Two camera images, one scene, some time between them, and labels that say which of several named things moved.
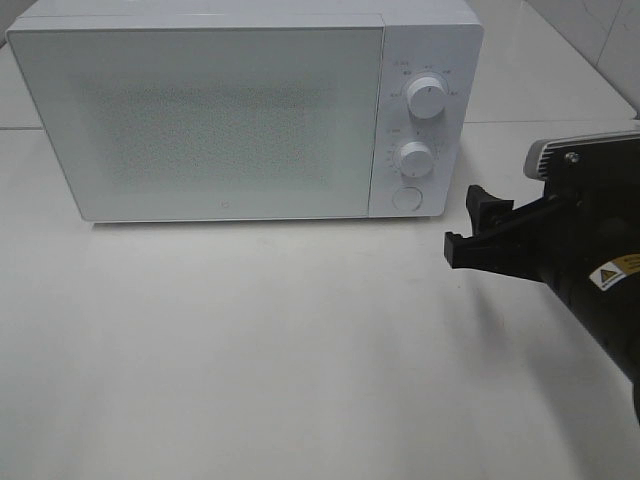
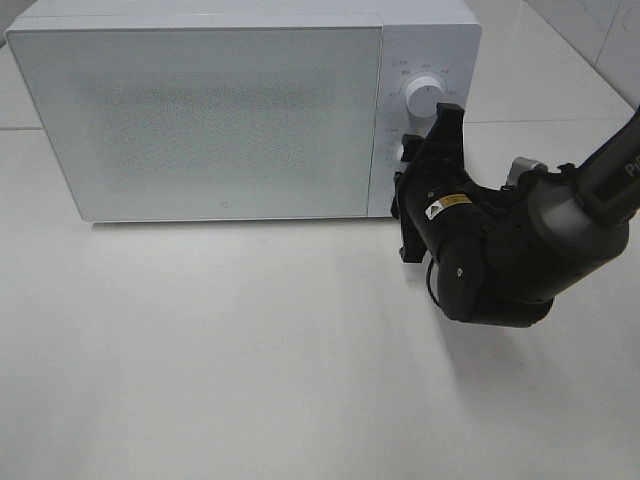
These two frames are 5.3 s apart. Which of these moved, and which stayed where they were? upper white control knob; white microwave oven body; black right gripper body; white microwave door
Moved: black right gripper body
Stayed: upper white control knob; white microwave door; white microwave oven body
